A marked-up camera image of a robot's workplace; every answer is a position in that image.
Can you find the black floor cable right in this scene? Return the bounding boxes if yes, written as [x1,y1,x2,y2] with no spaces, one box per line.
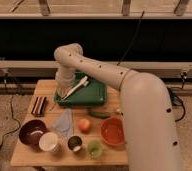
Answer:
[167,86,187,123]

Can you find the small metal cup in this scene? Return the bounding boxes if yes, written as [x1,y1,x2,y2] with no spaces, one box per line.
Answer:
[67,136,82,152]

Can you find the green cup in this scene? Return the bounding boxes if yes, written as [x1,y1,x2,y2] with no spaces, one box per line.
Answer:
[87,140,103,159]

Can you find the orange bowl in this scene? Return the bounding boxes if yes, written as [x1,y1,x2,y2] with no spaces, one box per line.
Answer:
[100,117,125,146]

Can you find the black floor cable left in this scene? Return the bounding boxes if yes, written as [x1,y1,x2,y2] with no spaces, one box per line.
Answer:
[0,74,23,168]

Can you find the black floor cable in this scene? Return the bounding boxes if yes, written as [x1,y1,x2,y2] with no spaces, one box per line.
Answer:
[0,74,23,168]
[167,86,187,123]

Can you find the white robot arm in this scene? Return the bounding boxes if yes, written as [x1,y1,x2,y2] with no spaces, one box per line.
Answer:
[54,43,183,171]

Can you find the green cucumber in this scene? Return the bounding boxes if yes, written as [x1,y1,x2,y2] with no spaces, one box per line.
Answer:
[89,111,110,119]

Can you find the green plastic tray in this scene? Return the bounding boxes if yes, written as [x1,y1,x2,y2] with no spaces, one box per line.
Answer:
[54,77,107,106]

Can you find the white cup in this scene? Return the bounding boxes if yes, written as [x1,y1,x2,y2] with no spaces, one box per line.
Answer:
[39,132,59,152]

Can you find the purple bowl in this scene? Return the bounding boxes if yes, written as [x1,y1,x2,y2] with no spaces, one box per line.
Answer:
[19,119,47,145]

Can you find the black hanging cable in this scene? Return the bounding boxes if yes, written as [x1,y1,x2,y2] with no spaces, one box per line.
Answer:
[117,10,145,66]

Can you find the brown striped block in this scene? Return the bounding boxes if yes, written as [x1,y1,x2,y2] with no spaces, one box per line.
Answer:
[31,96,46,117]

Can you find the peach fruit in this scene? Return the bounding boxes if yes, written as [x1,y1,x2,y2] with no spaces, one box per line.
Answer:
[78,119,91,133]

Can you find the blue cloth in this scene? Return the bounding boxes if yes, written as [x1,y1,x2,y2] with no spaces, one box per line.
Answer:
[52,108,73,139]

